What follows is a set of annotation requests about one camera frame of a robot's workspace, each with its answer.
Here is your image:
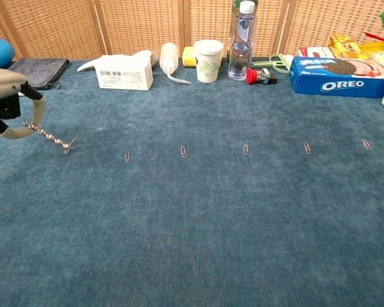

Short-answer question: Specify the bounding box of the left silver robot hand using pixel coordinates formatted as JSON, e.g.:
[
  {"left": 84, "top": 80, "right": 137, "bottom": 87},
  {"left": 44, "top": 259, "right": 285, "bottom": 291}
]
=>
[{"left": 0, "top": 66, "right": 46, "bottom": 140}]

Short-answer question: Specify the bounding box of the silver magnet bar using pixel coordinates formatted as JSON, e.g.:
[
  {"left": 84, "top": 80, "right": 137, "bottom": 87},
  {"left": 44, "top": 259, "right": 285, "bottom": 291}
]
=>
[{"left": 23, "top": 120, "right": 72, "bottom": 151}]

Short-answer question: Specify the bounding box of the dark grey cloth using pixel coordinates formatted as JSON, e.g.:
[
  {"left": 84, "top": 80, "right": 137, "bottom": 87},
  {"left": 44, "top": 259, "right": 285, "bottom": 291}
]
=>
[{"left": 8, "top": 57, "right": 70, "bottom": 91}]

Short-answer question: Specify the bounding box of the white barcode carton box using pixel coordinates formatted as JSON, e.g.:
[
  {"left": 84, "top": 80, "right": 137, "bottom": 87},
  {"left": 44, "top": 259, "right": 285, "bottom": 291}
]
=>
[{"left": 94, "top": 54, "right": 155, "bottom": 91}]

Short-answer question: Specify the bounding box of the woven rattan folding screen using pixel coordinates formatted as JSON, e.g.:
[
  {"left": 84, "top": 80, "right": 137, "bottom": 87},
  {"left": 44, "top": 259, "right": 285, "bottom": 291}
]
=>
[{"left": 0, "top": 0, "right": 384, "bottom": 62}]

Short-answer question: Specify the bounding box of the translucent squeeze wash bottle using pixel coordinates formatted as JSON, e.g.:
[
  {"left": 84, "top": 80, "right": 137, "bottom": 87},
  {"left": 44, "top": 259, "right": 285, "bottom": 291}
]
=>
[{"left": 159, "top": 42, "right": 192, "bottom": 85}]

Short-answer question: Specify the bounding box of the yellow sponge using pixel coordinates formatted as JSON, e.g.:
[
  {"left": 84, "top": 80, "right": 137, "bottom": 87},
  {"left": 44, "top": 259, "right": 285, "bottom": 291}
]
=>
[{"left": 181, "top": 46, "right": 197, "bottom": 68}]

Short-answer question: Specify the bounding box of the white leaf-print paper cup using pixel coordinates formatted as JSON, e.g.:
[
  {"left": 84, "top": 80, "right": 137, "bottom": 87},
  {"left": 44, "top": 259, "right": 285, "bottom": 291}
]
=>
[{"left": 193, "top": 39, "right": 225, "bottom": 84}]

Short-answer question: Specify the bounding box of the teal table cloth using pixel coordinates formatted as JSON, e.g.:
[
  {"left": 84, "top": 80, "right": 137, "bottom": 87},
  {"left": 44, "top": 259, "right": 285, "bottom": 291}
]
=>
[{"left": 0, "top": 58, "right": 384, "bottom": 307}]

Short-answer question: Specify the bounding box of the clear water bottle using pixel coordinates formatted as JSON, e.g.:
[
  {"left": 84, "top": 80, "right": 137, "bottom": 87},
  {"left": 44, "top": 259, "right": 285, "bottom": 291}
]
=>
[{"left": 227, "top": 1, "right": 258, "bottom": 81}]

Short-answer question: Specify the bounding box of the red emergency stop button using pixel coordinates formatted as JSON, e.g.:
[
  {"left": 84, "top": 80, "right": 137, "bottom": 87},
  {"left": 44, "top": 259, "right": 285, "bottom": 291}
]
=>
[{"left": 245, "top": 67, "right": 278, "bottom": 86}]

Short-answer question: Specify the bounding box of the light green plastic brush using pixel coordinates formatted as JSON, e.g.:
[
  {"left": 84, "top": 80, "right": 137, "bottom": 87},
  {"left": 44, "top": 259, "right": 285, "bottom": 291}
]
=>
[{"left": 250, "top": 53, "right": 294, "bottom": 75}]

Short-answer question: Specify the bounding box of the white red blue box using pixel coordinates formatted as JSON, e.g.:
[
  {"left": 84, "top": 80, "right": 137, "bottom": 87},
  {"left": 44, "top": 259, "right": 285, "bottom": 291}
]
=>
[{"left": 298, "top": 46, "right": 335, "bottom": 59}]

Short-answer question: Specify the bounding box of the blue Oreo cookie box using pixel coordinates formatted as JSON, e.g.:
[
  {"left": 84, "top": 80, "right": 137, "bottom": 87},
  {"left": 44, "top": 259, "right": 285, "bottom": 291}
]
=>
[{"left": 289, "top": 56, "right": 384, "bottom": 99}]

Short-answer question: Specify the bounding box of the yellow snack box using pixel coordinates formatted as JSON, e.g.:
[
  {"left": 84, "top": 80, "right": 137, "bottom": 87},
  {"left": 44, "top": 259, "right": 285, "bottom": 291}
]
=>
[{"left": 328, "top": 33, "right": 369, "bottom": 60}]

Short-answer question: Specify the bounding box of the yellow card package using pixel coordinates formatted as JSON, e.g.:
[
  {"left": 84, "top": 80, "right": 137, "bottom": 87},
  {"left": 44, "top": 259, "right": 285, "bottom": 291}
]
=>
[{"left": 359, "top": 41, "right": 384, "bottom": 58}]

